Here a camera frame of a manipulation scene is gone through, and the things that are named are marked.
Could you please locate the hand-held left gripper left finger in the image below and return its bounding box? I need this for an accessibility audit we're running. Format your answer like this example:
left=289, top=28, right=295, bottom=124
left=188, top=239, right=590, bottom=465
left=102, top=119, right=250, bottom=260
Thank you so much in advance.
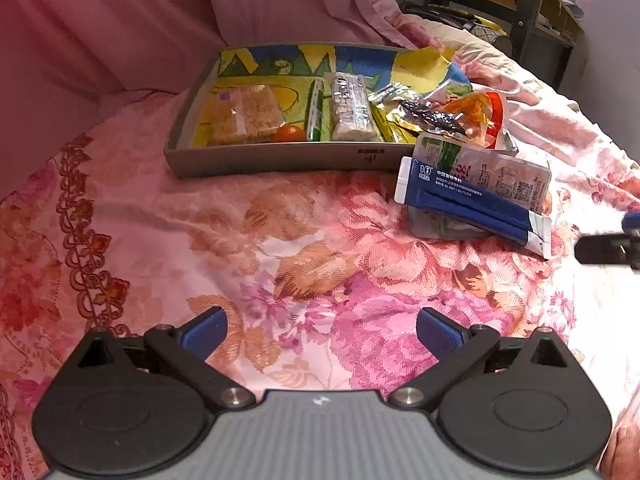
left=70, top=306, right=257, bottom=415

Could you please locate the blue white snack packet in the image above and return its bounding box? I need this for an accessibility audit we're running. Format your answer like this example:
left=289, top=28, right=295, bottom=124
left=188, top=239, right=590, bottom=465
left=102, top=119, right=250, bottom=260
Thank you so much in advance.
left=394, top=156, right=552, bottom=261

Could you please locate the small orange fruit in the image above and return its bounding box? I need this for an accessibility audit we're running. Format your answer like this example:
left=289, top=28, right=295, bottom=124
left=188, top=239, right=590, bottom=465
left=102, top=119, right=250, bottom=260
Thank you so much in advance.
left=272, top=125, right=307, bottom=143

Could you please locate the orange red snack packet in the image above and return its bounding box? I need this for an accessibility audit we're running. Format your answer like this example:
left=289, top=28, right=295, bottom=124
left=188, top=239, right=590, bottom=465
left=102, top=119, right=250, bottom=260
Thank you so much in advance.
left=440, top=91, right=508, bottom=150

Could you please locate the green stick snack packet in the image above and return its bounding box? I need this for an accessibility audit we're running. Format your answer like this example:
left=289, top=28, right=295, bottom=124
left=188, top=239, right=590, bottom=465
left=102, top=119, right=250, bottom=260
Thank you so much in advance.
left=305, top=78, right=326, bottom=142

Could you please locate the floral pink blanket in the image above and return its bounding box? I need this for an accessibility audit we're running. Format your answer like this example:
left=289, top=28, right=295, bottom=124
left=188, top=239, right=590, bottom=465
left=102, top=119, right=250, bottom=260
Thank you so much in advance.
left=0, top=10, right=640, bottom=480

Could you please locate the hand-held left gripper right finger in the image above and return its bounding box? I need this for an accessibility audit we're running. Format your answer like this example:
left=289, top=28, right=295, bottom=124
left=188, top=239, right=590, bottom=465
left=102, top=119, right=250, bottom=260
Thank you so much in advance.
left=387, top=307, right=571, bottom=411

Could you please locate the black object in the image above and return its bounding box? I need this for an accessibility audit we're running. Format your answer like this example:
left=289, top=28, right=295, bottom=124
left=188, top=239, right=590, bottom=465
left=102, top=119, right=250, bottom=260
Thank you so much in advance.
left=405, top=4, right=511, bottom=36

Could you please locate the white green snack packet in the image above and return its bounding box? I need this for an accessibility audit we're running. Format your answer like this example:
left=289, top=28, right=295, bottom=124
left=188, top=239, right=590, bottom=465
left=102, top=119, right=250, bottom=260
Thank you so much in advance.
left=410, top=132, right=553, bottom=238

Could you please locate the colourful cartoon box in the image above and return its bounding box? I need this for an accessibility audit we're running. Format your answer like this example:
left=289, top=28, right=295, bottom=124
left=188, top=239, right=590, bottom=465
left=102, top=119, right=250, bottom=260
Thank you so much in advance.
left=192, top=45, right=471, bottom=148

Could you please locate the long rice cracker packet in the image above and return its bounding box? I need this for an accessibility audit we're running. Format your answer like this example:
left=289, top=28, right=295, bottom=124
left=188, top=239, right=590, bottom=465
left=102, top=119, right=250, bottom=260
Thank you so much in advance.
left=330, top=72, right=376, bottom=142

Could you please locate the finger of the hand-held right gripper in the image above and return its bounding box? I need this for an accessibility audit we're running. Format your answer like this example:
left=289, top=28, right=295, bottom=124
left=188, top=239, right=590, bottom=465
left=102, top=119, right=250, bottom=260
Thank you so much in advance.
left=574, top=210, right=640, bottom=273

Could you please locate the square rice cracker packet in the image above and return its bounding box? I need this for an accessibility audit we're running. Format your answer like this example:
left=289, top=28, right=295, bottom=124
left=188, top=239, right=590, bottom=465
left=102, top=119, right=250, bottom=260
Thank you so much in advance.
left=207, top=85, right=286, bottom=147

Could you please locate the dark dried snack packet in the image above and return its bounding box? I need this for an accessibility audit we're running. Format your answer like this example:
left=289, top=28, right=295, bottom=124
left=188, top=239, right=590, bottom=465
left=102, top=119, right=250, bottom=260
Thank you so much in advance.
left=397, top=99, right=468, bottom=137

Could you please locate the plain pink cloth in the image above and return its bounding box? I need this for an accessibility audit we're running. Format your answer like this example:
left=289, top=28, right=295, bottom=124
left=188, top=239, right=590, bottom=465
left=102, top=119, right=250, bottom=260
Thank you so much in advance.
left=0, top=0, right=451, bottom=106

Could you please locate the gold foil snack packet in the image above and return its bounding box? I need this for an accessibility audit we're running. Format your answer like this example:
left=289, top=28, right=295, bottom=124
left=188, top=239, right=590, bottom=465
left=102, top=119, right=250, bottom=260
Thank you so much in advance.
left=369, top=82, right=426, bottom=145

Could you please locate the grey cardboard box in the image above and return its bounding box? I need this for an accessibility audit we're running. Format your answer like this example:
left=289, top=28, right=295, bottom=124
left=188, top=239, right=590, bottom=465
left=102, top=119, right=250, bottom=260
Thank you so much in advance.
left=163, top=42, right=521, bottom=179

